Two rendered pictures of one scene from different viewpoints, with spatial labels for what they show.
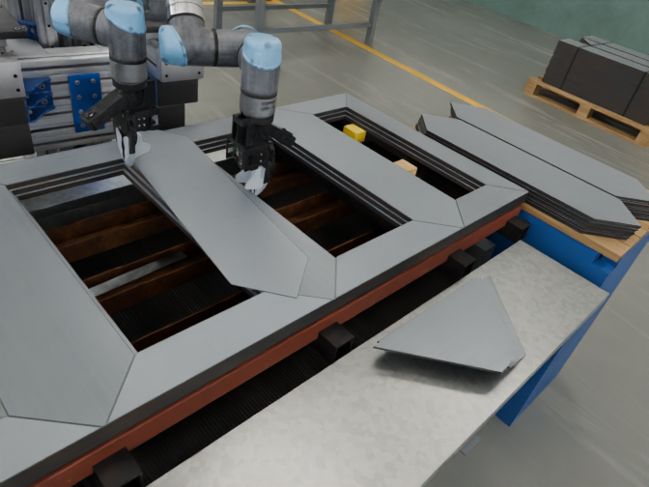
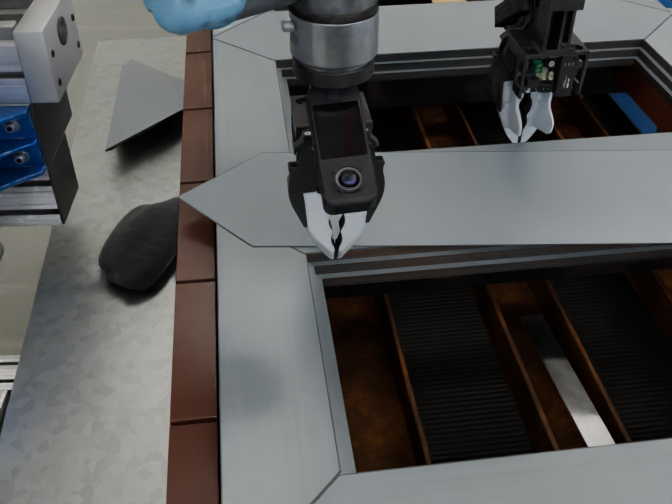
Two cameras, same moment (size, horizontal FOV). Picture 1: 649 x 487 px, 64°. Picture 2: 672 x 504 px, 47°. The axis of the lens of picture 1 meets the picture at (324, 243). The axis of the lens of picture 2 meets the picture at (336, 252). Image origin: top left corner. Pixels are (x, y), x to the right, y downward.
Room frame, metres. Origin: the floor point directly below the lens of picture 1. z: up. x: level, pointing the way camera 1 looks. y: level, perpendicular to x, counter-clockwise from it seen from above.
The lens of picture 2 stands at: (0.63, 0.95, 1.35)
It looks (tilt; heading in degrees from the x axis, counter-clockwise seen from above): 39 degrees down; 313
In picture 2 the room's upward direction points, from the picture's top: straight up
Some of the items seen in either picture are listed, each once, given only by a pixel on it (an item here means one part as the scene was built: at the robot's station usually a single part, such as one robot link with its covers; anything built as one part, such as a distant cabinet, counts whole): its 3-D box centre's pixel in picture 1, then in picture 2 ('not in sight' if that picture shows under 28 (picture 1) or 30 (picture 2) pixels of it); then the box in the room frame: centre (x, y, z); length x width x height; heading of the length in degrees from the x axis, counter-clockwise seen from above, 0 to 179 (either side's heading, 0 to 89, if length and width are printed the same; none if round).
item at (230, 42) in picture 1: (240, 48); not in sight; (1.10, 0.26, 1.16); 0.11 x 0.11 x 0.08; 27
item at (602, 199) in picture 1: (527, 162); not in sight; (1.59, -0.60, 0.82); 0.80 x 0.40 x 0.06; 50
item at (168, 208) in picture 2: not in sight; (146, 239); (1.39, 0.51, 0.69); 0.20 x 0.10 x 0.03; 121
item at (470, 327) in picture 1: (473, 332); not in sight; (0.80, -0.34, 0.77); 0.45 x 0.20 x 0.04; 140
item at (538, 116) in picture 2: (254, 183); (540, 117); (1.01, 0.18, 0.89); 0.06 x 0.03 x 0.09; 140
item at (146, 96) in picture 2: not in sight; (154, 97); (1.70, 0.26, 0.70); 0.39 x 0.12 x 0.04; 140
